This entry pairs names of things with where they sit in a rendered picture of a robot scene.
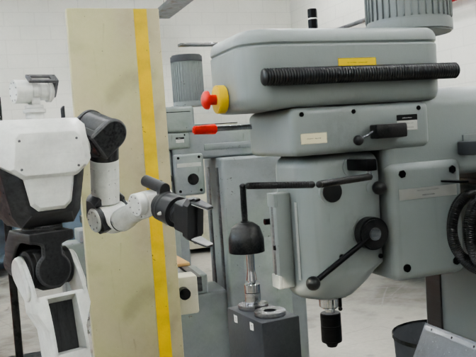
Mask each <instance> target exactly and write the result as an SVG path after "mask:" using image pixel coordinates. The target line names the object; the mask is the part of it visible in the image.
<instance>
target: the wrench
mask: <svg viewBox="0 0 476 357"><path fill-rule="evenodd" d="M217 43H218V42H187V43H179V44H178V47H213V46H214V45H216V44H217Z"/></svg>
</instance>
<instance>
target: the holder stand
mask: <svg viewBox="0 0 476 357"><path fill-rule="evenodd" d="M227 316H228V327H229V347H230V357H302V356H301V344H300V322H299V316H298V315H296V314H293V313H291V312H288V311H285V308H284V307H276V306H273V305H270V304H269V303H268V302H267V301H265V300H262V301H261V304H260V305H246V304H245V301H244V302H241V303H239V304H238V305H237V306H234V307H228V308H227Z"/></svg>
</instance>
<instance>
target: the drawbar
mask: <svg viewBox="0 0 476 357"><path fill-rule="evenodd" d="M307 17H308V18H315V17H317V9H316V8H309V9H308V10H307ZM308 28H318V24H317V19H316V18H315V19H309V20H308Z"/></svg>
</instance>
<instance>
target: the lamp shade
mask: <svg viewBox="0 0 476 357"><path fill-rule="evenodd" d="M228 242H229V253H230V254H234V255H250V254H259V253H262V252H264V251H265V246H264V236H263V234H262V231H261V228H260V226H258V225H257V224H255V223H254V222H250V221H246V222H242V221H241V222H238V223H237V224H236V225H234V226H233V227H232V228H231V230H230V234H229V239H228Z"/></svg>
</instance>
